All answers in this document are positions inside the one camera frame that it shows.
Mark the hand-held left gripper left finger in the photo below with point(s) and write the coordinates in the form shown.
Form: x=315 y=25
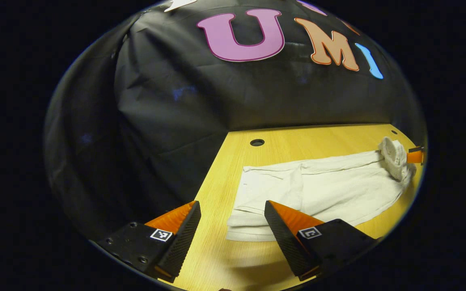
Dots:
x=184 y=238

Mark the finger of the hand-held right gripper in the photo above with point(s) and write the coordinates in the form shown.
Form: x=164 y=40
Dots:
x=415 y=155

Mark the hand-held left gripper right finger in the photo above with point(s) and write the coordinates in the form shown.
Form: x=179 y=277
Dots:
x=283 y=238

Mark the white jeans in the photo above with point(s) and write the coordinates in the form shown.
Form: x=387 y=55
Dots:
x=338 y=186

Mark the black backdrop cloth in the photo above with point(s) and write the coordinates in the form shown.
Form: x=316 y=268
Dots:
x=184 y=113

